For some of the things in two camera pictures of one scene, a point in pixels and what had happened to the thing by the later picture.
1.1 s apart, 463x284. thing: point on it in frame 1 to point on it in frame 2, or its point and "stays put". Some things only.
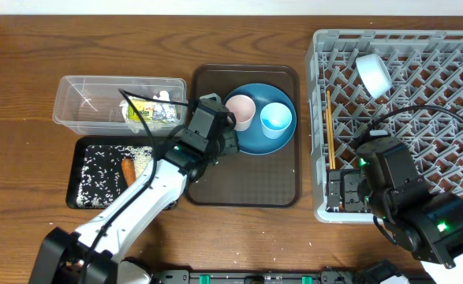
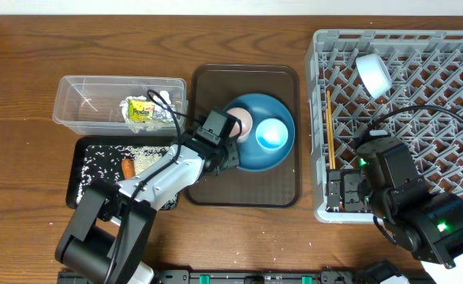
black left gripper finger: [334, 190] stays put
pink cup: [243, 108] stays put
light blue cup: [274, 118] to [271, 134]
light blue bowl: [375, 73] stays put
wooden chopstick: [328, 140] stays put
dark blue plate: [253, 140] to [252, 156]
